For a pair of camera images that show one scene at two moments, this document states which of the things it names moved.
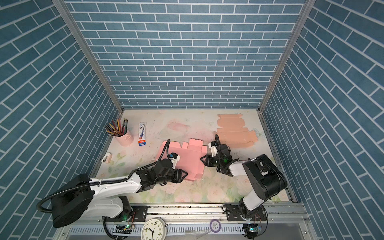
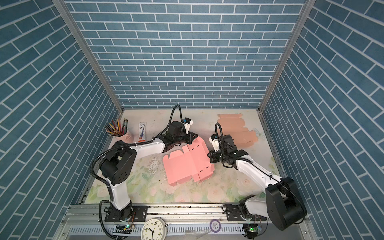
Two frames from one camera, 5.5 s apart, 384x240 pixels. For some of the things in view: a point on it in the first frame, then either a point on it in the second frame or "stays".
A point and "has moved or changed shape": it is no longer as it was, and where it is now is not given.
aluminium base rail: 195,222 stays
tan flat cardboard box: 232,133 stays
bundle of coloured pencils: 118,129 stays
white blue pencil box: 142,133 stays
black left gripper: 179,174 to 190,138
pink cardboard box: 191,156 has moved or changed shape
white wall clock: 154,229 stays
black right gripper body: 215,161 to 220,155
